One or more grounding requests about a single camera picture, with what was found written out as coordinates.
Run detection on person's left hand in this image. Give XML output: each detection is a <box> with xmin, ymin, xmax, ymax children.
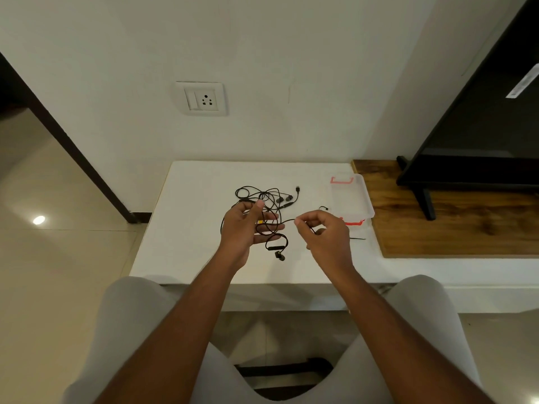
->
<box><xmin>218</xmin><ymin>200</ymin><xmax>282</xmax><ymax>272</ymax></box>

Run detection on person's right hand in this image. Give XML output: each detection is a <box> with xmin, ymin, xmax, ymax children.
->
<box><xmin>294</xmin><ymin>210</ymin><xmax>359</xmax><ymax>279</ymax></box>

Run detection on black earphones with yellow tie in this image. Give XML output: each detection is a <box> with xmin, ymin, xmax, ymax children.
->
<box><xmin>221</xmin><ymin>199</ymin><xmax>298</xmax><ymax>263</ymax></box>

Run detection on clear box with red clips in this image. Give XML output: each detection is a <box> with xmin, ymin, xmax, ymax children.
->
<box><xmin>330</xmin><ymin>173</ymin><xmax>376</xmax><ymax>227</ymax></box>

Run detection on person's left forearm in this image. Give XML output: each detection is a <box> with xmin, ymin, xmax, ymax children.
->
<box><xmin>94</xmin><ymin>258</ymin><xmax>249</xmax><ymax>404</ymax></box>

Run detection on wooden cabinet top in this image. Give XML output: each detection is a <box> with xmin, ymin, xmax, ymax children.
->
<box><xmin>351</xmin><ymin>159</ymin><xmax>539</xmax><ymax>259</ymax></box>

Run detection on black stool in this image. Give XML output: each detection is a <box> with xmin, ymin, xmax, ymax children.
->
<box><xmin>234</xmin><ymin>357</ymin><xmax>336</xmax><ymax>401</ymax></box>

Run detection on black television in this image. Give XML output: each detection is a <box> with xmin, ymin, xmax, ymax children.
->
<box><xmin>395</xmin><ymin>0</ymin><xmax>539</xmax><ymax>222</ymax></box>

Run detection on dark blue sofa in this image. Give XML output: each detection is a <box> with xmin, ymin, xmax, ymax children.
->
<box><xmin>0</xmin><ymin>58</ymin><xmax>33</xmax><ymax>118</ymax></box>

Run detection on short black cable tie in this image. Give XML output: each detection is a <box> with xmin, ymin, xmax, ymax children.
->
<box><xmin>318</xmin><ymin>205</ymin><xmax>367</xmax><ymax>241</ymax></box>

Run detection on white wall socket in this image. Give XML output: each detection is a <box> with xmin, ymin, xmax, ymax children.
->
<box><xmin>175</xmin><ymin>81</ymin><xmax>228</xmax><ymax>117</ymax></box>

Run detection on black door frame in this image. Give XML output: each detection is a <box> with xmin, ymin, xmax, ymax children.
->
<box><xmin>0</xmin><ymin>52</ymin><xmax>152</xmax><ymax>224</ymax></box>

